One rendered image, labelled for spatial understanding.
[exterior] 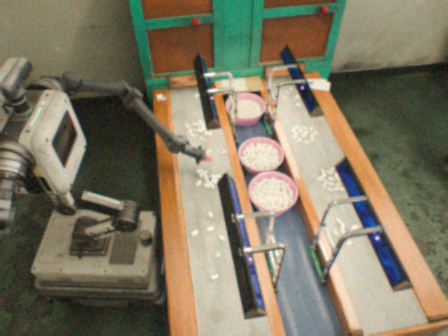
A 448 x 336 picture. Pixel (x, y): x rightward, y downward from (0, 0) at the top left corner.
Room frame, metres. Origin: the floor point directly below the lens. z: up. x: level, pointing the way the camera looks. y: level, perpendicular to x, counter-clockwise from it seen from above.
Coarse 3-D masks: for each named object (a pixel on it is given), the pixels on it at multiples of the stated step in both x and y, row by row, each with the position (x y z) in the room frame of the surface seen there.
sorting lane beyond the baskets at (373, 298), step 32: (288, 96) 2.02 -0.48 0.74; (288, 128) 1.70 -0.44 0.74; (320, 128) 1.69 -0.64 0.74; (320, 160) 1.42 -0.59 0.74; (320, 192) 1.19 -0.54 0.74; (352, 224) 0.98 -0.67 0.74; (352, 256) 0.80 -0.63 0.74; (352, 288) 0.64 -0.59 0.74; (384, 288) 0.63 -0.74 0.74; (384, 320) 0.49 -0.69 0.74; (416, 320) 0.49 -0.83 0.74
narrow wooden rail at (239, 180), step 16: (224, 112) 1.83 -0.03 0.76; (224, 128) 1.68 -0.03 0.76; (240, 176) 1.29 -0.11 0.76; (240, 192) 1.18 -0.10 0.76; (256, 224) 0.98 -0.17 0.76; (256, 240) 0.88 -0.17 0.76; (256, 256) 0.80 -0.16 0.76; (272, 288) 0.64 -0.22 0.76; (272, 304) 0.57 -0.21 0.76; (272, 320) 0.50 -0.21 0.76
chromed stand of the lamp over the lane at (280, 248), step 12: (240, 216) 0.80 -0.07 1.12; (252, 216) 0.80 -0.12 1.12; (276, 216) 0.82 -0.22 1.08; (240, 252) 0.64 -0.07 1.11; (252, 252) 0.64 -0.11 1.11; (264, 252) 0.82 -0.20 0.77; (276, 252) 0.71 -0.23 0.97; (276, 264) 0.67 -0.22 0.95; (276, 276) 0.66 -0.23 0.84; (276, 288) 0.66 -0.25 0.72
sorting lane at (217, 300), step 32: (192, 96) 2.04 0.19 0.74; (192, 128) 1.71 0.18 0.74; (192, 160) 1.44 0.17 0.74; (224, 160) 1.43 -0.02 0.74; (192, 192) 1.20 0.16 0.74; (192, 224) 1.00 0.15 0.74; (224, 224) 1.00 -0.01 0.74; (192, 256) 0.82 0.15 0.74; (224, 256) 0.82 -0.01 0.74; (224, 288) 0.66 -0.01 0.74; (224, 320) 0.51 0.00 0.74; (256, 320) 0.51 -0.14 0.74
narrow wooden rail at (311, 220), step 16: (272, 112) 1.83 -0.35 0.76; (288, 144) 1.53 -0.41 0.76; (288, 160) 1.40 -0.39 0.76; (288, 176) 1.34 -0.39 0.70; (304, 192) 1.17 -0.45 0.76; (304, 208) 1.07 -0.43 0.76; (304, 224) 1.02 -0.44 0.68; (320, 256) 0.81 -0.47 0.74; (336, 272) 0.71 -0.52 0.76; (336, 288) 0.63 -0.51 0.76; (336, 304) 0.58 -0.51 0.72; (352, 304) 0.56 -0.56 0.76; (352, 320) 0.49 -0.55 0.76
